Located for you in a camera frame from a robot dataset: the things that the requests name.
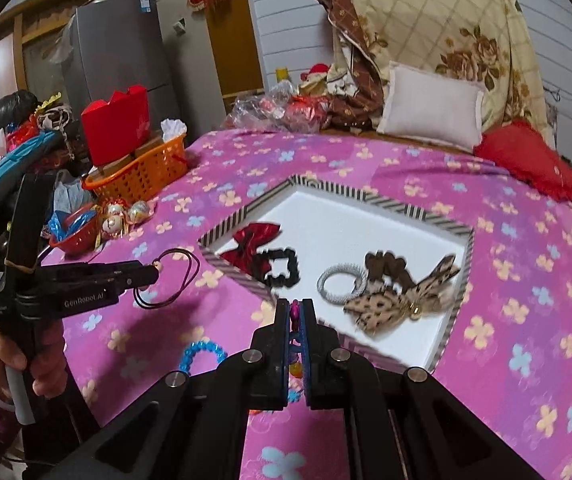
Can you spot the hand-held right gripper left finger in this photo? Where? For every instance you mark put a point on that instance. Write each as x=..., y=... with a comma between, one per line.
x=286, y=322

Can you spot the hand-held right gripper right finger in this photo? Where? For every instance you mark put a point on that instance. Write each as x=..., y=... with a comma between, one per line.
x=309, y=322

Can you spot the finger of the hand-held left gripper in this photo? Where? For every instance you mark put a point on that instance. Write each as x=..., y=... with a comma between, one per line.
x=111, y=284
x=116, y=269

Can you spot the black scrunchie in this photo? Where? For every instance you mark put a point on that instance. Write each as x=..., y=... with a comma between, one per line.
x=260, y=267

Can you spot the leopard print bow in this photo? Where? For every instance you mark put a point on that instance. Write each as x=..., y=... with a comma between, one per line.
x=381, y=310

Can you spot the red bow hair clip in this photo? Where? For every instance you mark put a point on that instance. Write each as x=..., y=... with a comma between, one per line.
x=251, y=240

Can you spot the brown scrunchie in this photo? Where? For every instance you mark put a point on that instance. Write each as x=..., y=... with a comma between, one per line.
x=381, y=265

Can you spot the striped cardboard box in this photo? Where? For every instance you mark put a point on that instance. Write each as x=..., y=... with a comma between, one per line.
x=346, y=220

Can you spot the person's left hand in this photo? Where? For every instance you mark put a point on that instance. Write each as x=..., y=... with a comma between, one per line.
x=48, y=360

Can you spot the decorated egg ornament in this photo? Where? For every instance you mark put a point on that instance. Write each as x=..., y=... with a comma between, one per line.
x=112, y=225
x=139, y=211
x=114, y=207

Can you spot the small red plastic basket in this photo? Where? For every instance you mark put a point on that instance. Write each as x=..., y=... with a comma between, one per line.
x=73, y=244

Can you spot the blue plastic bag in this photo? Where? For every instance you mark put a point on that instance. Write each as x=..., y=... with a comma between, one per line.
x=66, y=222

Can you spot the white plastic bag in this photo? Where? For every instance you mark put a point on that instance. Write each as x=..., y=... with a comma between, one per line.
x=68, y=190

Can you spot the brown cardboard box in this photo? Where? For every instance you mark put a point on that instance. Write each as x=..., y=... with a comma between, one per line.
x=148, y=145
x=111, y=166

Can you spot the orange plastic basket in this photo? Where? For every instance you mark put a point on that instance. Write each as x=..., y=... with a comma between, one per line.
x=151, y=170

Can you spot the red gift box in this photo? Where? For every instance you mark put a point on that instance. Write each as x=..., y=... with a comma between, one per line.
x=116, y=125

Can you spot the pile of colourful clutter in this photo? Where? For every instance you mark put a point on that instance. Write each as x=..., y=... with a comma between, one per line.
x=11, y=160

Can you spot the white tissue paper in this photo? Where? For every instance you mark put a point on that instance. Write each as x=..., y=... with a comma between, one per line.
x=173, y=129

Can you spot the red shiny packaging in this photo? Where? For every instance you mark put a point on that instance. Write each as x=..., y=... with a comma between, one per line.
x=308, y=112

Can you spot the clear plastic bag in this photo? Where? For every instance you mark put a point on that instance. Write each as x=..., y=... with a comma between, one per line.
x=256, y=107

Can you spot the purple floral bedsheet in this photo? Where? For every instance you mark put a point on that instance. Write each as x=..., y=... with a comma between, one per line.
x=516, y=260

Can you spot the grey refrigerator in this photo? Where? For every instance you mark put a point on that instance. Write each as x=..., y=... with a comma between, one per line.
x=116, y=50

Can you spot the santa plush toy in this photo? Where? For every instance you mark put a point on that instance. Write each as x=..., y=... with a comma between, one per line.
x=316, y=77

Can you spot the yellow bottle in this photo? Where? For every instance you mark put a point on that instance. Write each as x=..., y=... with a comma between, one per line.
x=282, y=76

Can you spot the white pillow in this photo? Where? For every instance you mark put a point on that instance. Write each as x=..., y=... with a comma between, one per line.
x=431, y=105

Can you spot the wooden door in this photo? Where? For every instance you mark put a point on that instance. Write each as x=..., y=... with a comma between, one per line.
x=236, y=45

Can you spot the brown floral quilt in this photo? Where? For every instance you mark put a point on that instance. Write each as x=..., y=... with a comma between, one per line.
x=356, y=60

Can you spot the red pillow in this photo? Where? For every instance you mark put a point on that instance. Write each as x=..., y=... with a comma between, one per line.
x=531, y=160

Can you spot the cream floral quilt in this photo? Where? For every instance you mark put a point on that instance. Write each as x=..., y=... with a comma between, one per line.
x=441, y=10

